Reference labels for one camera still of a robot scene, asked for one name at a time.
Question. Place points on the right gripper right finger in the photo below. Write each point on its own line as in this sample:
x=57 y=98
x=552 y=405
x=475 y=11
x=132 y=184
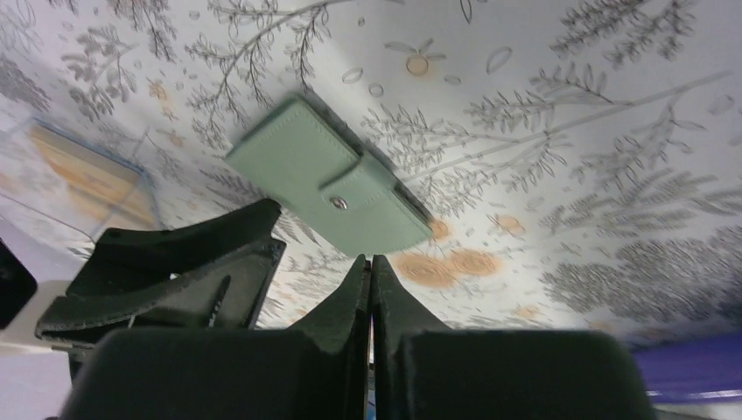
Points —
x=427 y=370

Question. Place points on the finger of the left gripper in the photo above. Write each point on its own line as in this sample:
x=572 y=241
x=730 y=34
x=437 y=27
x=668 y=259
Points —
x=186 y=248
x=227 y=292

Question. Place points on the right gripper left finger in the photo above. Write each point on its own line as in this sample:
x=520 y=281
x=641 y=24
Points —
x=316 y=368

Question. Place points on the green card holder wallet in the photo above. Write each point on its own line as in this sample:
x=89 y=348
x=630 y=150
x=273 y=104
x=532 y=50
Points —
x=344 y=193

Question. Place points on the clear box with orange blocks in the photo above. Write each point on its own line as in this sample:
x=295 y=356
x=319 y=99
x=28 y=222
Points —
x=64 y=192

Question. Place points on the floral table mat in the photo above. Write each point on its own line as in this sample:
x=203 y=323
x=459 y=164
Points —
x=581 y=160

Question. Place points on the purple cylinder tube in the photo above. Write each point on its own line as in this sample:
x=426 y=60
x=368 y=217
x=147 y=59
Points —
x=695 y=372

